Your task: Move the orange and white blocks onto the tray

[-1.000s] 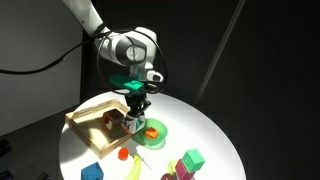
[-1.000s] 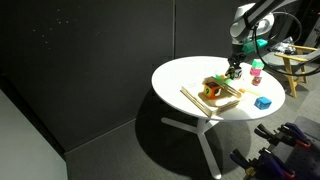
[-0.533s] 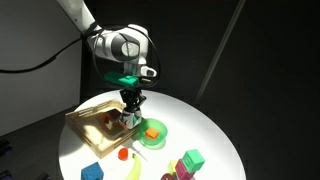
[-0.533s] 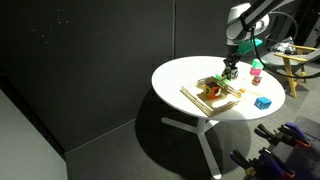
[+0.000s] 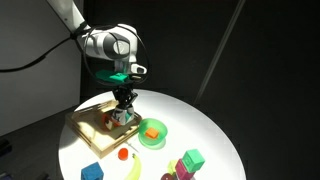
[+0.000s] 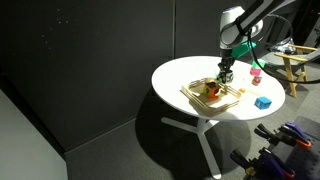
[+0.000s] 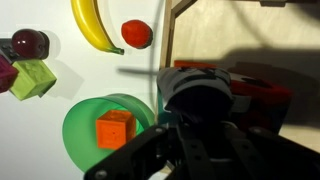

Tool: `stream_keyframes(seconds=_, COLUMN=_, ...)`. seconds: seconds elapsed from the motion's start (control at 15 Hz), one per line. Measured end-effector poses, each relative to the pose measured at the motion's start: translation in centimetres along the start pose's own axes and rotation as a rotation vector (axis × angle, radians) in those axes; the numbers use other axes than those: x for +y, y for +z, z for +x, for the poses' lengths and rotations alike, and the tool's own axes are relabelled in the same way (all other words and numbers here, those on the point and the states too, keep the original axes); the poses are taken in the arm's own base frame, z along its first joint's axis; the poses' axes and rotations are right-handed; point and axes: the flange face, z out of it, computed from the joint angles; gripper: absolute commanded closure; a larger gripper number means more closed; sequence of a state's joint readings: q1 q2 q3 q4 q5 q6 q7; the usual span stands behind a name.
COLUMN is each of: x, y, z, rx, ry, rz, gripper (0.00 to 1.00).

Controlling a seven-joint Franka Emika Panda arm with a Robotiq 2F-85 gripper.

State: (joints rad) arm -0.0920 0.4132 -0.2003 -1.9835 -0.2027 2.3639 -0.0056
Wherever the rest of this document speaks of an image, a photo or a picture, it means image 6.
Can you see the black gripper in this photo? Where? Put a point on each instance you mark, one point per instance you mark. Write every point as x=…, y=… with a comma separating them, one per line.
x=226, y=64

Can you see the white black checkered fabric cube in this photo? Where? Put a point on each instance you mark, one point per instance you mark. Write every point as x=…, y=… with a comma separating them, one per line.
x=226, y=79

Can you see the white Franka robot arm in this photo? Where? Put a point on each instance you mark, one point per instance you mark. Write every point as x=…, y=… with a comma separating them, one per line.
x=246, y=20

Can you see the wooden tray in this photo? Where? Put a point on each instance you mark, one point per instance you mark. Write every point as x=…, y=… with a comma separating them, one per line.
x=203, y=105

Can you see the magenta cube block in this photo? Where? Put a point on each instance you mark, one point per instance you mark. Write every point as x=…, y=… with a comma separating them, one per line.
x=255, y=71

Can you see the green cube block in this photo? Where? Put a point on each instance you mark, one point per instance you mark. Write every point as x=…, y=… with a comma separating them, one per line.
x=259, y=63

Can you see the blue cube block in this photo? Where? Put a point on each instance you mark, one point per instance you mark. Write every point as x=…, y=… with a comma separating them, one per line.
x=263, y=103

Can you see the wooden chair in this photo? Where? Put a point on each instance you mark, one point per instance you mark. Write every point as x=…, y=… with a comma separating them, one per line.
x=293, y=66

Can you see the black purple spring clamp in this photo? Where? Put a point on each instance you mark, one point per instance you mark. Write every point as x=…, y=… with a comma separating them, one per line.
x=270, y=134
x=298, y=135
x=276, y=165
x=245, y=161

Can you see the black perforated board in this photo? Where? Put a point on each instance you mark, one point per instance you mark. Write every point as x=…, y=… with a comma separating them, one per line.
x=308, y=160

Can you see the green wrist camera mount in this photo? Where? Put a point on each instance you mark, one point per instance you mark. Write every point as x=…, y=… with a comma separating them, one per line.
x=243, y=50

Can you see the white table pedestal base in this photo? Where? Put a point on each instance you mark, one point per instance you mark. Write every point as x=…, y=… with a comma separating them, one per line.
x=203, y=140

